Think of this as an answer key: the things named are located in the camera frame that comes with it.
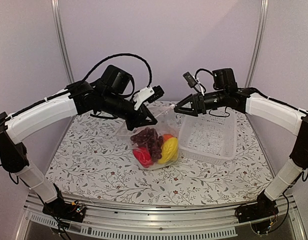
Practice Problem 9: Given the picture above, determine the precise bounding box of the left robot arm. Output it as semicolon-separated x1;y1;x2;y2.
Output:
0;81;159;217

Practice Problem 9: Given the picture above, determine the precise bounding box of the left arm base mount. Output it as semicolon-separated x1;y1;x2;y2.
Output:
42;199;87;223

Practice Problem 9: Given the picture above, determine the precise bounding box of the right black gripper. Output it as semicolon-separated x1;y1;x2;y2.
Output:
173;89;227;117

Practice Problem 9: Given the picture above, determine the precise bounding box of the aluminium post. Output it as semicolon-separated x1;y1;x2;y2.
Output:
244;0;269;87
50;0;75;84

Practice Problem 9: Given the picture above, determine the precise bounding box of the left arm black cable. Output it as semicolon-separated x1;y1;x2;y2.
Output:
81;52;154;87

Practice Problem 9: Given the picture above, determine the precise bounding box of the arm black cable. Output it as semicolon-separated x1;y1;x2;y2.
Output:
81;52;154;87
266;189;289;235

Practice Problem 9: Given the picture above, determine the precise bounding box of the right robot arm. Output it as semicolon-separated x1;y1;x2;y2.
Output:
174;87;308;218

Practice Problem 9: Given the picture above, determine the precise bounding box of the yellow lemon back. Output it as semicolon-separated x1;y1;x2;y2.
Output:
157;137;179;165

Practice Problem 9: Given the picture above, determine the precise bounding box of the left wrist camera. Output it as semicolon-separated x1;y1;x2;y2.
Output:
100;64;133;94

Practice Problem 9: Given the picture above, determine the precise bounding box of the white plastic basket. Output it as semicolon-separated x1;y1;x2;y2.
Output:
178;111;237;165

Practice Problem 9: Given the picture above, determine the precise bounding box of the red bell pepper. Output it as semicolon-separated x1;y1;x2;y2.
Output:
132;147;154;168

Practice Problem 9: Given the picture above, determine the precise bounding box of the clear zip top bag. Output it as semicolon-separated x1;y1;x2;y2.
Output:
116;104;179;170

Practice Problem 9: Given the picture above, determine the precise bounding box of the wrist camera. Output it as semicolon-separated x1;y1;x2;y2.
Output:
100;64;133;94
212;68;237;90

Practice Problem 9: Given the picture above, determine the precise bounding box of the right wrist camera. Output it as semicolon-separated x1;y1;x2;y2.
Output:
212;68;237;90

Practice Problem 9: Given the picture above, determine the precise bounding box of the orange mandarin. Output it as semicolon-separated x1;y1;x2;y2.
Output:
163;134;174;142

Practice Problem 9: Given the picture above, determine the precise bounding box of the aluminium front rail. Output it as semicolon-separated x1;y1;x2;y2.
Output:
16;193;308;240

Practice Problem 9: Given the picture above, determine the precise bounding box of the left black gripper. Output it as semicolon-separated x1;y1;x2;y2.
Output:
100;90;158;131

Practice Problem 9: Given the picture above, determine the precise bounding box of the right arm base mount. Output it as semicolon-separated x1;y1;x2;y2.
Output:
234;200;279;235

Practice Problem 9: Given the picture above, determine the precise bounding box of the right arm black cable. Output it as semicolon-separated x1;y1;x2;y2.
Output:
266;189;289;235

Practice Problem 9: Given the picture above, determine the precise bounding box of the dark red grapes bunch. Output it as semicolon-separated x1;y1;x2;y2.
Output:
130;127;164;162

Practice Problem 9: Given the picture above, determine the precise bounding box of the left aluminium post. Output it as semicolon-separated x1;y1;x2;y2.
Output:
50;0;75;84

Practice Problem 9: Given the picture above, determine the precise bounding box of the right aluminium post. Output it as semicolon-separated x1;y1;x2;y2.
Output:
244;0;269;87

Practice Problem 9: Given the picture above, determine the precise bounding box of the floral tablecloth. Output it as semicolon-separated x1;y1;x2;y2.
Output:
45;111;273;205

